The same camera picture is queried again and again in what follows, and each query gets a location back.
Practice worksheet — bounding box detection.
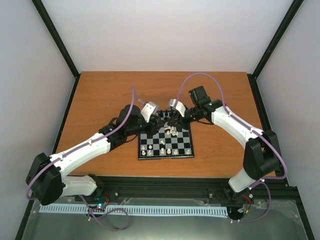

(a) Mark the black magnetic chess board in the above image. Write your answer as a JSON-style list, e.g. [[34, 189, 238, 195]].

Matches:
[[138, 110, 195, 161]]

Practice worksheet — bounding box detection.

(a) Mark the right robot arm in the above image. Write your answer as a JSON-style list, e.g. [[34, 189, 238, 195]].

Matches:
[[168, 86, 281, 194]]

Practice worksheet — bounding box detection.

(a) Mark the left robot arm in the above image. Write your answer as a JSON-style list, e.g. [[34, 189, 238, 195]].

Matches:
[[26, 102, 164, 206]]

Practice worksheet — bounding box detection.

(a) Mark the electronics board green led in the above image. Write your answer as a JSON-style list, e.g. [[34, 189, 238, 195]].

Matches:
[[94, 196, 110, 210]]

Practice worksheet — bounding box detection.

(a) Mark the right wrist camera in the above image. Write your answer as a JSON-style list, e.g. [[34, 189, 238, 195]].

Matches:
[[168, 98, 187, 117]]

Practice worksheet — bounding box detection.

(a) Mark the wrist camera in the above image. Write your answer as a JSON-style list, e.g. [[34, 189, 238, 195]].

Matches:
[[168, 98, 187, 117], [140, 101, 159, 123]]

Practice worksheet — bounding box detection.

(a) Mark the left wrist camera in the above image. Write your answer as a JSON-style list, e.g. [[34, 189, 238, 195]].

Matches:
[[140, 101, 159, 123]]

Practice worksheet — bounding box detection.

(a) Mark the black aluminium rail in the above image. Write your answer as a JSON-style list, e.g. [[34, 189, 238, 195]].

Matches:
[[32, 175, 298, 207]]

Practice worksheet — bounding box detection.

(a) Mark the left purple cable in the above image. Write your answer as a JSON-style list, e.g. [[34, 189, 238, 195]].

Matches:
[[26, 85, 147, 231]]

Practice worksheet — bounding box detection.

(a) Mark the light blue cable duct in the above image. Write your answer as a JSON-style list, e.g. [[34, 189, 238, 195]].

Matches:
[[39, 203, 228, 218]]

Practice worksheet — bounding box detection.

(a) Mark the right black frame post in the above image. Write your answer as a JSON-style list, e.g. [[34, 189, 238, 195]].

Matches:
[[251, 0, 305, 77]]

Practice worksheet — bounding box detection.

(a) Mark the black frame post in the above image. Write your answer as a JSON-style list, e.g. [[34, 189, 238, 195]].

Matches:
[[251, 0, 305, 77], [31, 0, 81, 76]]

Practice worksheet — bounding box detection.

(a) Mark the left black frame post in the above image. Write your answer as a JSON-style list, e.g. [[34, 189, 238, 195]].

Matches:
[[31, 0, 81, 76]]

